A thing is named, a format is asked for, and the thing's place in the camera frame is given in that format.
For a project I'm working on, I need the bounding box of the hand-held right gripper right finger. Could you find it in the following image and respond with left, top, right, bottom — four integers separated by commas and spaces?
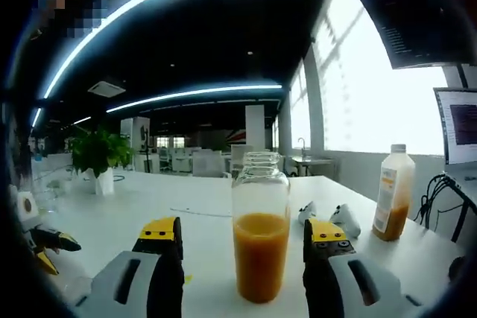
302, 219, 424, 318

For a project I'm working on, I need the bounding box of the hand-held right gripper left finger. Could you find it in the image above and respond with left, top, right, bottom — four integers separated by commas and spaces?
73, 215, 186, 318

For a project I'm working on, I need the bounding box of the green leafy plant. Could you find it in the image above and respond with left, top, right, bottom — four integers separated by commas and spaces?
69, 124, 137, 179

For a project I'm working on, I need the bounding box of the dark computer mouse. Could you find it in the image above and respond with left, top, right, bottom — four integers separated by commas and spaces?
449, 256, 467, 284

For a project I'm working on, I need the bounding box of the black cable bundle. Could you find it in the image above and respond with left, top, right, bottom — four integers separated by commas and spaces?
414, 173, 454, 228

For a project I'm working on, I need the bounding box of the plastic orange juice bottle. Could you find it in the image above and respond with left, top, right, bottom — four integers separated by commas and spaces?
371, 144, 417, 241

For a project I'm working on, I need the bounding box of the glass bottle orange culture medium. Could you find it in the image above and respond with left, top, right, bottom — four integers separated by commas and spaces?
231, 151, 291, 304

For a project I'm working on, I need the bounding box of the white table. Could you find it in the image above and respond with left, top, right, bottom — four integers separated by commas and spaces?
9, 171, 467, 318

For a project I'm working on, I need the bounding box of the dark hanging monitor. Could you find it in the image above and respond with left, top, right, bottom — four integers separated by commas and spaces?
353, 0, 474, 70

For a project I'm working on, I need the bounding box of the bright desk monitor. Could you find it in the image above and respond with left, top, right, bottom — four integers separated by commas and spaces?
432, 86, 477, 165

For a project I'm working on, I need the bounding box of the white faceted plant pot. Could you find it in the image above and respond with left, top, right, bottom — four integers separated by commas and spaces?
84, 167, 115, 196

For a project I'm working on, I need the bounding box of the metal sink counter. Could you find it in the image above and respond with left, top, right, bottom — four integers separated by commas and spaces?
291, 156, 336, 177

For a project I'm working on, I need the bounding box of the ceiling air conditioner unit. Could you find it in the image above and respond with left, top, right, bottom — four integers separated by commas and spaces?
87, 80, 127, 98

